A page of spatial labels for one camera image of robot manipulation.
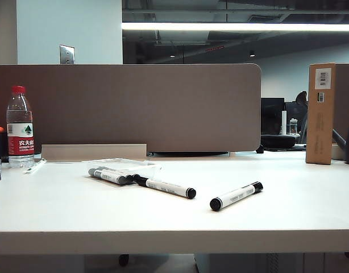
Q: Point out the wide brown desk partition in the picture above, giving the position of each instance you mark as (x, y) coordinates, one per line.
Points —
(134, 108)

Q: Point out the narrow brown desk partition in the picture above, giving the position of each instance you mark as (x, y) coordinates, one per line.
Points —
(345, 96)

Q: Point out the water bottle red label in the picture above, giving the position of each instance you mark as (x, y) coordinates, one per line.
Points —
(19, 142)

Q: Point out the black ceiling spotlight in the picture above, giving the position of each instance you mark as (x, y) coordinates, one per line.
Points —
(252, 53)

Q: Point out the black caster wheel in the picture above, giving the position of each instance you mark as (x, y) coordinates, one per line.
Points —
(124, 259)

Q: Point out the tall brown cardboard box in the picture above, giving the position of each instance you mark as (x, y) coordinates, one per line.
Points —
(319, 122)

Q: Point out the metal wall switch plate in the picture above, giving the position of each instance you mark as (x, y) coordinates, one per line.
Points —
(67, 54)

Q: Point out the dark haired person head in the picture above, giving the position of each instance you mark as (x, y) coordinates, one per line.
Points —
(301, 98)

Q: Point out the clear plastic packaging box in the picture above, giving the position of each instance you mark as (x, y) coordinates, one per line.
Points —
(120, 163)

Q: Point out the red ceiling sign light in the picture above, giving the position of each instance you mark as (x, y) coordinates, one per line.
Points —
(215, 48)

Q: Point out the long ceiling light strip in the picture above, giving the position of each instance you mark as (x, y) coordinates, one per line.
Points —
(220, 26)

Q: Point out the white cylinder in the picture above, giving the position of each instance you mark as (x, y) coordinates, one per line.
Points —
(284, 122)

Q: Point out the black partition foot knob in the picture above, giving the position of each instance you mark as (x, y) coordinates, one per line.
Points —
(260, 149)

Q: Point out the small glass bottle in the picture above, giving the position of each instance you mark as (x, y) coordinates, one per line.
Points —
(293, 126)

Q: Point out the black round cushion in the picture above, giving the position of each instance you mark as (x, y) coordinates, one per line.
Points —
(276, 140)

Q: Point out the black computer monitor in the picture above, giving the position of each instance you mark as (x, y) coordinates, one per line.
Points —
(294, 111)
(272, 113)

